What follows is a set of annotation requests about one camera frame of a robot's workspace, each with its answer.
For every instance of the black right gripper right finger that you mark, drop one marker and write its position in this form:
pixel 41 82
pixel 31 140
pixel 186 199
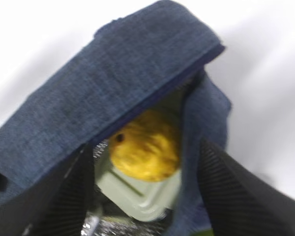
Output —
pixel 237 201

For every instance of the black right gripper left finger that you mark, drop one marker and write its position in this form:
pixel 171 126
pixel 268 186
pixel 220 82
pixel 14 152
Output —
pixel 57 205

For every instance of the green lidded glass container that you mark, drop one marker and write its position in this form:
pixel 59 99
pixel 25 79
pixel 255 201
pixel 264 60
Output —
pixel 141 200

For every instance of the yellow pear shaped fruit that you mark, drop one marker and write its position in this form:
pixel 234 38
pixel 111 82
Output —
pixel 148 147

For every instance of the dark blue lunch bag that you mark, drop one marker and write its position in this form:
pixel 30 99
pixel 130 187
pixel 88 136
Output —
pixel 130 64

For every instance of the dark green cucumber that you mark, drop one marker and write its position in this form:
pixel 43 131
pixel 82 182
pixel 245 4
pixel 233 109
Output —
pixel 208 232

